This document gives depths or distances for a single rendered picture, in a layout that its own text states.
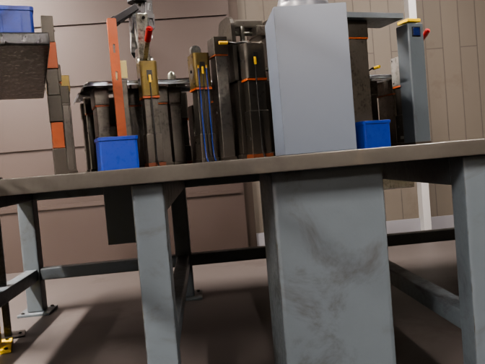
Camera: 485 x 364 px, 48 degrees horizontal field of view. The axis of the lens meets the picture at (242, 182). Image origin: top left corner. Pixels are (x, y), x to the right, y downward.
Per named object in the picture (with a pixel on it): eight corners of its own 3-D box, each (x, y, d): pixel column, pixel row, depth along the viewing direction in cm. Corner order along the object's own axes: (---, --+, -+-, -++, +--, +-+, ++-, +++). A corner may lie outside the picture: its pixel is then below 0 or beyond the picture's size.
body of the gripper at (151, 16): (155, 29, 196) (152, -4, 195) (131, 29, 193) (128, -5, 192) (151, 35, 203) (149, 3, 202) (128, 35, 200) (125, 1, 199)
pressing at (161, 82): (386, 84, 251) (386, 81, 251) (418, 76, 230) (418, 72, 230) (79, 95, 202) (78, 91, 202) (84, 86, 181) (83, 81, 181)
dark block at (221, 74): (230, 159, 192) (220, 40, 190) (237, 159, 185) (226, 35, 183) (216, 161, 190) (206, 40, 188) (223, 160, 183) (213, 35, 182)
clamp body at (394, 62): (410, 146, 227) (403, 58, 225) (429, 144, 216) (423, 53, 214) (395, 147, 224) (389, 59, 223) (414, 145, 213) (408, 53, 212)
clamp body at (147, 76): (162, 167, 188) (153, 64, 186) (169, 166, 179) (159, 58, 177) (143, 168, 186) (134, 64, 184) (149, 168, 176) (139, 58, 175)
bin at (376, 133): (375, 147, 189) (373, 122, 188) (393, 146, 179) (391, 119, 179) (348, 150, 185) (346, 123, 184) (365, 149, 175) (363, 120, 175)
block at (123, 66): (134, 168, 187) (124, 61, 185) (136, 167, 183) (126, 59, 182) (124, 169, 185) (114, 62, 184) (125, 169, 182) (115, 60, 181)
